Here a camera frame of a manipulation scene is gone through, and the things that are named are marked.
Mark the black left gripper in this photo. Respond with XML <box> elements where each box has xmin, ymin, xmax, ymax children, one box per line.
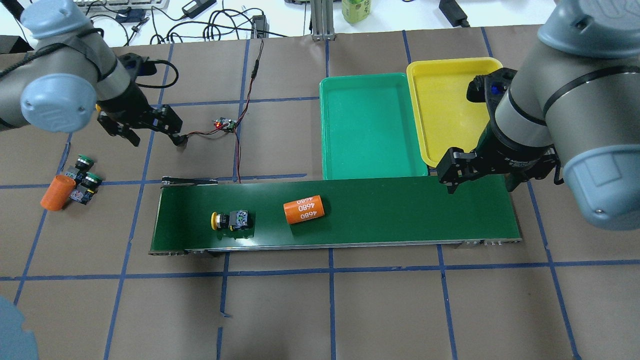
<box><xmin>96</xmin><ymin>53</ymin><xmax>186</xmax><ymax>147</ymax></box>

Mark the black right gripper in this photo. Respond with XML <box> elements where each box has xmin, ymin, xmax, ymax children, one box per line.
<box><xmin>436</xmin><ymin>67</ymin><xmax>562</xmax><ymax>195</ymax></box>

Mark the yellow push button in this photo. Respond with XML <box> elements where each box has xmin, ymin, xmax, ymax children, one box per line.
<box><xmin>210</xmin><ymin>210</ymin><xmax>253</xmax><ymax>231</ymax></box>

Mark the orange 4680 battery cylinder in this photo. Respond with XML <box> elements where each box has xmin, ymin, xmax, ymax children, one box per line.
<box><xmin>282</xmin><ymin>194</ymin><xmax>325</xmax><ymax>224</ymax></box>

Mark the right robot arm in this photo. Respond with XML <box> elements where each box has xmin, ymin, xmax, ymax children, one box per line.
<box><xmin>436</xmin><ymin>0</ymin><xmax>640</xmax><ymax>231</ymax></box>

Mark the green push button upper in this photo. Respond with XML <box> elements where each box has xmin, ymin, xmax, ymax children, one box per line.
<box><xmin>64</xmin><ymin>153</ymin><xmax>95</xmax><ymax>185</ymax></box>

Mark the green push button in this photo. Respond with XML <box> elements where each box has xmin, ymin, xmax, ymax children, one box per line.
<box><xmin>64</xmin><ymin>153</ymin><xmax>95</xmax><ymax>185</ymax></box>
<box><xmin>68</xmin><ymin>171</ymin><xmax>103</xmax><ymax>205</ymax></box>

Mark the yellow plastic tray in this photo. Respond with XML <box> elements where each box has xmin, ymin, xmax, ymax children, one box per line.
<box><xmin>406</xmin><ymin>57</ymin><xmax>503</xmax><ymax>168</ymax></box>

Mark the motor controller circuit board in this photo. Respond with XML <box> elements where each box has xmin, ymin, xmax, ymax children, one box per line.
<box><xmin>214</xmin><ymin>117</ymin><xmax>238</xmax><ymax>133</ymax></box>

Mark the green conveyor belt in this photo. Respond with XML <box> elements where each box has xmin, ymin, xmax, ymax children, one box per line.
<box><xmin>149</xmin><ymin>176</ymin><xmax>522</xmax><ymax>256</ymax></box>

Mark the green push button lower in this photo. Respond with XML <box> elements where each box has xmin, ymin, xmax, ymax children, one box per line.
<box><xmin>68</xmin><ymin>171</ymin><xmax>103</xmax><ymax>205</ymax></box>

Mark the plain orange cylinder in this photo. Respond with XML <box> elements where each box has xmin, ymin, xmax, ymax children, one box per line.
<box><xmin>39</xmin><ymin>174</ymin><xmax>76</xmax><ymax>212</ymax></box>

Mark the green plastic tray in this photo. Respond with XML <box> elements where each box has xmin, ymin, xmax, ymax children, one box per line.
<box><xmin>318</xmin><ymin>73</ymin><xmax>429</xmax><ymax>180</ymax></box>

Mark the green tea bottle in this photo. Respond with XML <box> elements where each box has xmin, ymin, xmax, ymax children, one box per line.
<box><xmin>341</xmin><ymin>0</ymin><xmax>371</xmax><ymax>24</ymax></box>

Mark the red black power cable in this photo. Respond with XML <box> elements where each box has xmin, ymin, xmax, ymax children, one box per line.
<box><xmin>182</xmin><ymin>37</ymin><xmax>266</xmax><ymax>185</ymax></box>

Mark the aluminium frame post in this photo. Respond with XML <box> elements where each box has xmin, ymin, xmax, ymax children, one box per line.
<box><xmin>309</xmin><ymin>0</ymin><xmax>336</xmax><ymax>43</ymax></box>

